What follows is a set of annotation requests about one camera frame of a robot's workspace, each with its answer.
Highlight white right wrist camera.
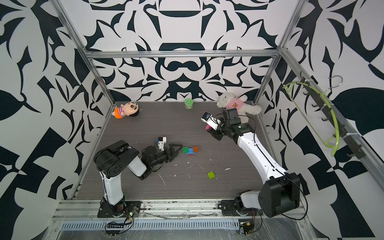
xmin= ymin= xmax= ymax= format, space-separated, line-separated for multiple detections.
xmin=201 ymin=112 xmax=222 ymax=130

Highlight white teddy bear pink shirt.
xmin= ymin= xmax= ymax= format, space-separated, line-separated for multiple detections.
xmin=217 ymin=92 xmax=262 ymax=115

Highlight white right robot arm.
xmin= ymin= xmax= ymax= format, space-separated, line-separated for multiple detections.
xmin=201 ymin=109 xmax=304 ymax=218

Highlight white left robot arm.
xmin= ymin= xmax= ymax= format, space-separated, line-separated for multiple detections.
xmin=94 ymin=137 xmax=183 ymax=216

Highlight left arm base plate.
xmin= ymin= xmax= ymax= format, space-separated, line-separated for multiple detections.
xmin=97 ymin=198 xmax=142 ymax=218

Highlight green clothes hanger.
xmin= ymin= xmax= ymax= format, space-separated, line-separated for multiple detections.
xmin=283 ymin=78 xmax=342 ymax=157

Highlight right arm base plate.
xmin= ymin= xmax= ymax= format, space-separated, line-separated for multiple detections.
xmin=218 ymin=197 xmax=263 ymax=217

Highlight lime green lego brick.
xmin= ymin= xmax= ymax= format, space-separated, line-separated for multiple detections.
xmin=207 ymin=171 xmax=216 ymax=179

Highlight black wall hook rack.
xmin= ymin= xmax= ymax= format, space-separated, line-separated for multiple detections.
xmin=300 ymin=73 xmax=367 ymax=160

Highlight cartoon boy plush doll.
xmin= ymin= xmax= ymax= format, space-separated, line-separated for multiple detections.
xmin=112 ymin=102 xmax=143 ymax=119

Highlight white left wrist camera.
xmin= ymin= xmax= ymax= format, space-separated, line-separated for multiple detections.
xmin=157 ymin=137 xmax=167 ymax=152

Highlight aluminium front rail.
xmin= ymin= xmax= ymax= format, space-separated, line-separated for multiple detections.
xmin=50 ymin=197 xmax=308 ymax=222

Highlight blue long lego brick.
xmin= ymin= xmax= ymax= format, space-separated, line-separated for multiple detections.
xmin=186 ymin=148 xmax=196 ymax=155

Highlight green lidded plastic jar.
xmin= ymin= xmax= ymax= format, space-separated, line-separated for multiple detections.
xmin=185 ymin=99 xmax=194 ymax=110

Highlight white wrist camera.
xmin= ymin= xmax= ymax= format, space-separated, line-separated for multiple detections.
xmin=157 ymin=137 xmax=167 ymax=152
xmin=201 ymin=112 xmax=222 ymax=130

